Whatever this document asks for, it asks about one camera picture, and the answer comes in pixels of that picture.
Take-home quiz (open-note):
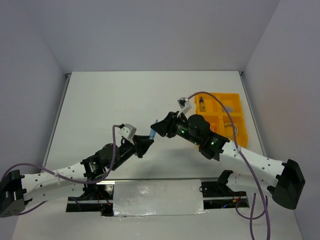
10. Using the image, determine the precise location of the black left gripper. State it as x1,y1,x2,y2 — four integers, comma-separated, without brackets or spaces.
109,134,154,171

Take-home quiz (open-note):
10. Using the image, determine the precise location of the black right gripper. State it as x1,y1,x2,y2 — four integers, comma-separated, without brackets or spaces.
150,110,201,146

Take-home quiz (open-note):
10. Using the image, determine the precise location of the blue highlighter marker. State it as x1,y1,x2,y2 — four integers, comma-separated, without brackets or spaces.
149,128,157,140

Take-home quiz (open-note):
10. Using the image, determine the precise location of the small blue-capped glue bottle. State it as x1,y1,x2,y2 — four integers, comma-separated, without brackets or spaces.
199,96,206,112

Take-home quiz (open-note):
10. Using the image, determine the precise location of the beige tape roll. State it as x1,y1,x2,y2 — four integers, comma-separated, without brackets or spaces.
224,123,239,139

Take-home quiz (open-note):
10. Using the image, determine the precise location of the clear round pin container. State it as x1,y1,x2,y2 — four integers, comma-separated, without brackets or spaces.
222,106,234,113

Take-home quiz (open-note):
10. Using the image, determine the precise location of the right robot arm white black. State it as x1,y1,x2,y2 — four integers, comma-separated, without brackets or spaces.
151,112,306,210

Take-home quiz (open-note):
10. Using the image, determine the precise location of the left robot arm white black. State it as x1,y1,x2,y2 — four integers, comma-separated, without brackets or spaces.
0,135,154,218

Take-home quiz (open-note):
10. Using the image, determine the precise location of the silver foil sheet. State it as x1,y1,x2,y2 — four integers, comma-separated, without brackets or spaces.
113,179,206,217

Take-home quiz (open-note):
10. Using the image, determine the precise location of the yellow four-compartment tray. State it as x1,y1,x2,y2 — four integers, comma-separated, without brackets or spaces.
194,92,248,148

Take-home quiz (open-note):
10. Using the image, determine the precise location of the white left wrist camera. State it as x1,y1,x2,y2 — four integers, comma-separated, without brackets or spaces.
118,123,137,140

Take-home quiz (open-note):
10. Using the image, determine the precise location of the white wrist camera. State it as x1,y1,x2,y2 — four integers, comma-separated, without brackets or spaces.
177,97,192,117
118,123,137,140

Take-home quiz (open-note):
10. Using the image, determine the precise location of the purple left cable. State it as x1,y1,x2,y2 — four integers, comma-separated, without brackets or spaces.
4,124,125,216

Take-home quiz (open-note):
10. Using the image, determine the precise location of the purple cable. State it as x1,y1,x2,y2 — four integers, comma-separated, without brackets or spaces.
187,91,272,240
4,124,125,216

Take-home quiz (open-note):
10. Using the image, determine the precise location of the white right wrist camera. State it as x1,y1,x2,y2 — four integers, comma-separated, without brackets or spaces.
177,97,192,117

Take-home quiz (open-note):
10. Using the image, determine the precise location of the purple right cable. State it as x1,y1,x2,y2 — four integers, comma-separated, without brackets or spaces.
187,91,272,240

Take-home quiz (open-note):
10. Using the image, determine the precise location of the black base rail with wiring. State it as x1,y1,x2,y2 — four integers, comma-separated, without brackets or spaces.
66,179,249,217

